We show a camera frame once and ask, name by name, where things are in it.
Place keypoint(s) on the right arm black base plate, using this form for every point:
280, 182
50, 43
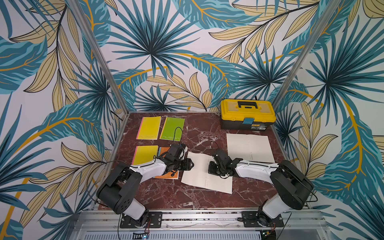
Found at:
249, 218

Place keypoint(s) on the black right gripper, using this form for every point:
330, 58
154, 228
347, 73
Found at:
217, 167

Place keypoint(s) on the yellow notebook pink spine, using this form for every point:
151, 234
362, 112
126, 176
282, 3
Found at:
149, 128

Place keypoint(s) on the green cover notebook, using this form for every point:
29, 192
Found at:
172, 129

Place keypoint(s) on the yellow black toolbox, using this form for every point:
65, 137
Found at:
247, 115

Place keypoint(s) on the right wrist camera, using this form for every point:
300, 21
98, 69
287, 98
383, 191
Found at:
221, 157

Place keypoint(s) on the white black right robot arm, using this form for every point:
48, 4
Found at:
292, 186

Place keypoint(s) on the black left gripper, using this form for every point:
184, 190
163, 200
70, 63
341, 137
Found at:
188, 164

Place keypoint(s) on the orange cover notebook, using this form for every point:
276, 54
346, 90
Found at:
169, 175

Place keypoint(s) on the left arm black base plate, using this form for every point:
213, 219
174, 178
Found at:
147, 220

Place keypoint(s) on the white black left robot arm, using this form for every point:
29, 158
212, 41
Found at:
119, 189

